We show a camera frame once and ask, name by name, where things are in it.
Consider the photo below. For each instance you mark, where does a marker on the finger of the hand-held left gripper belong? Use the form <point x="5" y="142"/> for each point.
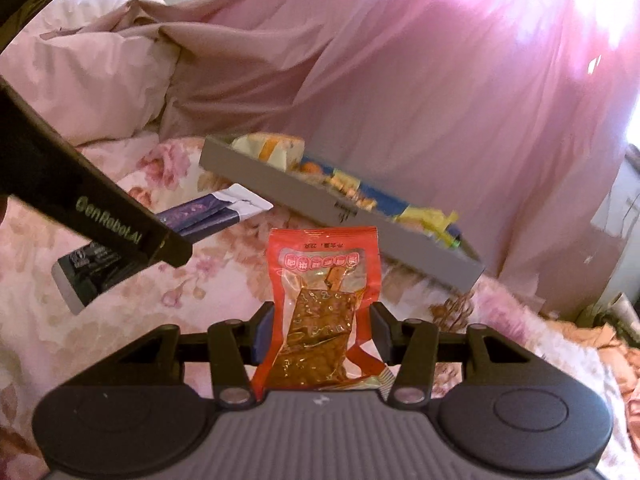
<point x="176" y="249"/>

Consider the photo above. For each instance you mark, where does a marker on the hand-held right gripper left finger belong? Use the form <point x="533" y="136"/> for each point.
<point x="264" y="332"/>

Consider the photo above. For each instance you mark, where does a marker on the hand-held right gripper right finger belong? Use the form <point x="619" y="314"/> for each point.
<point x="380" y="331"/>

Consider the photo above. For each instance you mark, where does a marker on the dark blue snack packet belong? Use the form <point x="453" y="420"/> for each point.
<point x="200" y="212"/>

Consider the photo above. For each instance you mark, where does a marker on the red snack packet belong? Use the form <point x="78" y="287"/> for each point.
<point x="320" y="280"/>

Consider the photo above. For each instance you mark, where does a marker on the grey cardboard box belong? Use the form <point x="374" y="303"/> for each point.
<point x="280" y="180"/>

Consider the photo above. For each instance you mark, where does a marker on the cream orange snack packet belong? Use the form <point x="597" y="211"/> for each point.
<point x="265" y="147"/>

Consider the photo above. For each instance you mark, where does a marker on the mandarin orange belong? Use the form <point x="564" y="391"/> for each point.
<point x="311" y="166"/>

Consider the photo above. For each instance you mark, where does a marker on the pale pink duvet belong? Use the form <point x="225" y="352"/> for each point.
<point x="75" y="85"/>

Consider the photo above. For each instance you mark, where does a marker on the floral bedsheet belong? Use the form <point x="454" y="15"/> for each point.
<point x="50" y="340"/>

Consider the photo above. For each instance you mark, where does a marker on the dusty pink sheet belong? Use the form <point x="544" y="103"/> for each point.
<point x="225" y="60"/>

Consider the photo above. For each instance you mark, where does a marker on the orange cloth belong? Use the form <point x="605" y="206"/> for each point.
<point x="590" y="335"/>

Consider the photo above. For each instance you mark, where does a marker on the rolled white paper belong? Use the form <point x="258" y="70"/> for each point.
<point x="625" y="306"/>

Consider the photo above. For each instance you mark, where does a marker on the pink curtain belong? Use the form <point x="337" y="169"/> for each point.
<point x="425" y="85"/>

